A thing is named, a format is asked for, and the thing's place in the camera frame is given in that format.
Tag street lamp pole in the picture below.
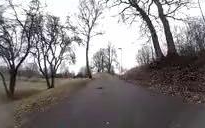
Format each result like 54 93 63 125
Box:
117 47 124 75

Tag tall bare tree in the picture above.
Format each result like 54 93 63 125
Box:
67 0 108 80

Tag leaf-covered verge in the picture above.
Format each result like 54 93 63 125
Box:
120 59 205 106

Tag bare bushes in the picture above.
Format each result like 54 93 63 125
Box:
172 0 205 58

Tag grey asphalt path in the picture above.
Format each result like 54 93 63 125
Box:
19 76 205 128

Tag clump of bare trees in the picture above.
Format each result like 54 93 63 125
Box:
90 41 119 74

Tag leaning thick tree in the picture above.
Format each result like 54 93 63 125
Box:
151 0 194 58
106 0 166 61

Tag pale grass field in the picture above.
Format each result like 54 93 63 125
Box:
0 73 91 128

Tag bare forked tree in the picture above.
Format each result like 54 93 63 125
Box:
29 13 83 90
0 0 44 100

